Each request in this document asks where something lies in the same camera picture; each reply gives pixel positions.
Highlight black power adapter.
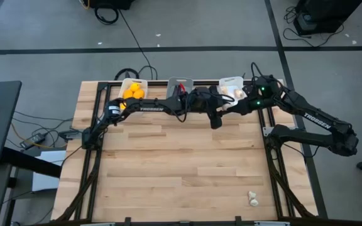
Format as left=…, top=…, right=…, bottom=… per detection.
left=19, top=132, right=46, bottom=150

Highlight looped black cable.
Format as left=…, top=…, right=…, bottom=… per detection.
left=114, top=65, right=158, bottom=82

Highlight black desk crossbar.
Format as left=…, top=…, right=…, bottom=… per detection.
left=1, top=146, right=63, bottom=179

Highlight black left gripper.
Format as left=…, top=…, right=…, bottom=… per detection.
left=185, top=84, right=225, bottom=131

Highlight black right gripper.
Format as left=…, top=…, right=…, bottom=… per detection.
left=224, top=93, right=268, bottom=116

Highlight black equipment case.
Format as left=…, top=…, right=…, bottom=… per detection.
left=293, top=0, right=362, bottom=36

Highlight tangled black cables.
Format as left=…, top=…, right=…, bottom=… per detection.
left=282, top=6, right=346, bottom=48

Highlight yellow cable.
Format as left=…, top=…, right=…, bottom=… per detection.
left=10, top=122, right=55, bottom=150

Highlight black aluminium table frame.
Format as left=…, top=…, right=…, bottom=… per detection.
left=53, top=80, right=319, bottom=226

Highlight black floor box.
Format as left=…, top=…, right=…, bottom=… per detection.
left=88, top=0, right=137, bottom=10

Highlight long black floor cable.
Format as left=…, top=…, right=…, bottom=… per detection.
left=118, top=9, right=155, bottom=81

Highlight coiled black cable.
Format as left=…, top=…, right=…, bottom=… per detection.
left=94, top=6, right=120, bottom=26

